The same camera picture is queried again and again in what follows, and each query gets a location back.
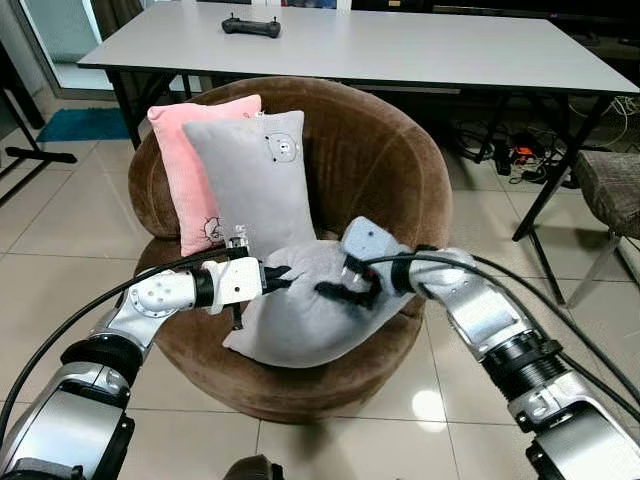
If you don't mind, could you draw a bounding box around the plain grey pillow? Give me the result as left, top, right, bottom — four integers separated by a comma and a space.
222, 240, 421, 369

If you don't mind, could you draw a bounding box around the grey pillow with bear print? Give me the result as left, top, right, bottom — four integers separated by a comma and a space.
182, 110, 319, 263

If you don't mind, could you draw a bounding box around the brown round fabric sofa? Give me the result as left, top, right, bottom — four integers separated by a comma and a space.
128, 77, 453, 423

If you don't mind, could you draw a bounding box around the pink pillow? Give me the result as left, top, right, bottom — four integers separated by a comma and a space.
147, 95, 263, 256

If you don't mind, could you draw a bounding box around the blue floor mat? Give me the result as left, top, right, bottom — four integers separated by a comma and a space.
38, 107, 131, 143

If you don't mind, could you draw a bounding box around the black power strip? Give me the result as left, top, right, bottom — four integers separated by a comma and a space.
505, 143, 549, 183

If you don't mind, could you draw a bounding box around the large white table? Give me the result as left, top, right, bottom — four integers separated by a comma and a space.
78, 0, 640, 243

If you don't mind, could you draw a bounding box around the black remote controller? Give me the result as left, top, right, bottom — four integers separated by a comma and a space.
221, 15, 282, 39

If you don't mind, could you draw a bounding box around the metal chair with checked cushion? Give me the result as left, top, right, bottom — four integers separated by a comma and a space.
572, 150, 640, 309

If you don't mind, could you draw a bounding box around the black metal stand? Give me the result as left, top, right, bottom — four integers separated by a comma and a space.
0, 40, 78, 201

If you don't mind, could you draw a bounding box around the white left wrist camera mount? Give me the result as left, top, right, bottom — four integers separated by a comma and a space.
210, 256, 266, 313

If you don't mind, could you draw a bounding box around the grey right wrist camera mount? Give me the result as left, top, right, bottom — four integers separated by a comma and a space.
342, 217, 401, 276

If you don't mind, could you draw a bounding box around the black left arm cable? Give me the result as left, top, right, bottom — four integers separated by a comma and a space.
0, 250, 237, 421

